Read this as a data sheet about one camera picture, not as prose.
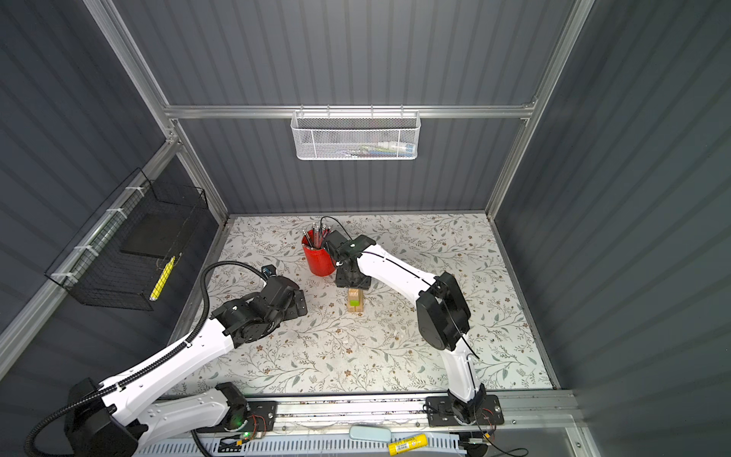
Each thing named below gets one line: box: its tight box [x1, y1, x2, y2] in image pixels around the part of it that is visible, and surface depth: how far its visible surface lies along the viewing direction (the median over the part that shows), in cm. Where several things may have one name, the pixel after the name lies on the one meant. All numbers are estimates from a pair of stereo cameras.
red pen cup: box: [301, 228, 337, 278], surface depth 98 cm
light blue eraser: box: [348, 424, 393, 443], surface depth 71 cm
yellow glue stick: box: [388, 433, 429, 457], surface depth 69 cm
